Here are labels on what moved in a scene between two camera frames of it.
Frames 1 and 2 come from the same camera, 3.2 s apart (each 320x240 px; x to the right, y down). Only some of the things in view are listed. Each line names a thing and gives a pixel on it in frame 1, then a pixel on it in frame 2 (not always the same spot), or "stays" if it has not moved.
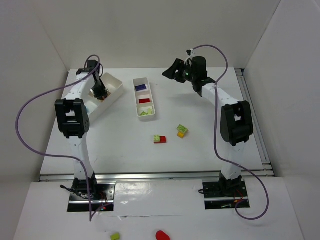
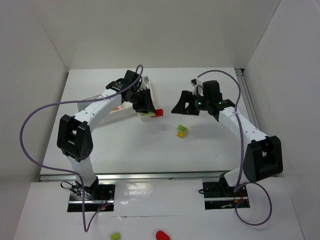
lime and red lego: x=157 y=139 → x=159 y=113
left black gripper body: x=100 y=91 → x=143 y=103
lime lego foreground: x=115 y=236 stays
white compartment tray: x=112 y=85 → x=124 y=109
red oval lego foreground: x=161 y=235 stays
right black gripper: x=178 y=71 → x=188 y=103
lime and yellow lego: x=181 y=130 stays
